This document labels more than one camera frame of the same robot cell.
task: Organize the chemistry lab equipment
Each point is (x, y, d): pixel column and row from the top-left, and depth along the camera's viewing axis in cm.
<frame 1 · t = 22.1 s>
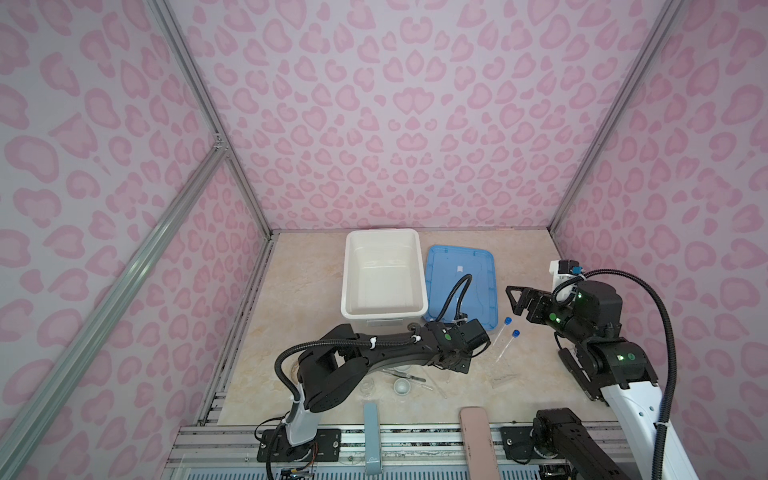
left hand: (465, 357, 82), fingers closed
right hand: (522, 289, 70), fingers open
white plastic bin: (383, 289, 104), point 2 cm above the table
blue plastic lid: (446, 268, 111), on the table
blue-capped test tube: (507, 321, 80), point 16 cm above the table
small white ceramic dish: (402, 386, 84), on the table
glass stirring rod: (436, 386, 84), on the table

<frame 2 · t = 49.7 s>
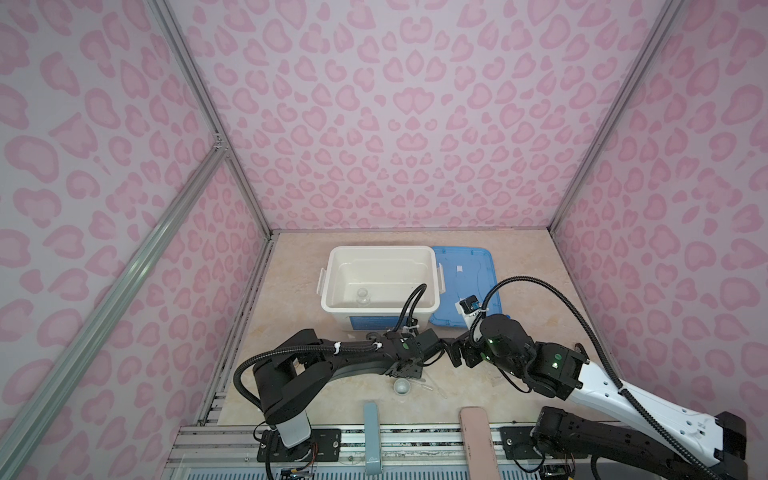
left hand: (412, 358, 86), fingers open
right hand: (454, 333, 72), fingers open
white plastic bin: (370, 287, 97), point 8 cm above the table
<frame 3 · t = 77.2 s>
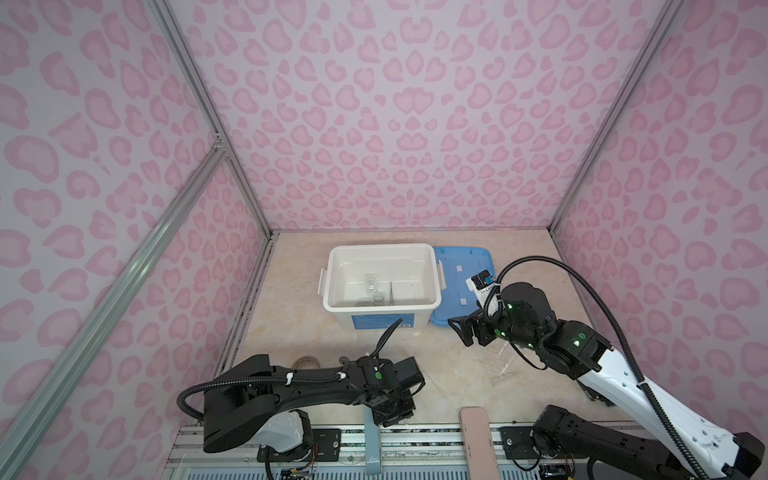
left hand: (415, 417, 75), fingers open
right hand: (464, 312, 69), fingers open
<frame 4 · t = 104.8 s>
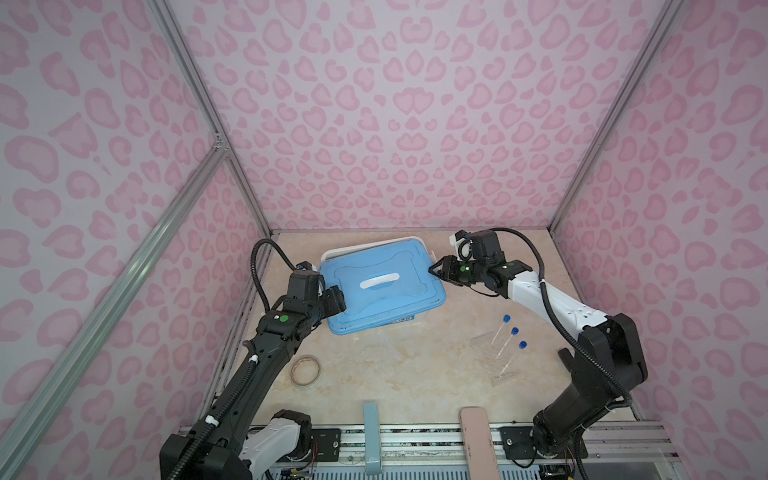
left hand: (334, 292, 80), fingers open
right hand: (434, 268, 84), fingers open
blue plastic lid: (385, 285, 84), point 19 cm above the table
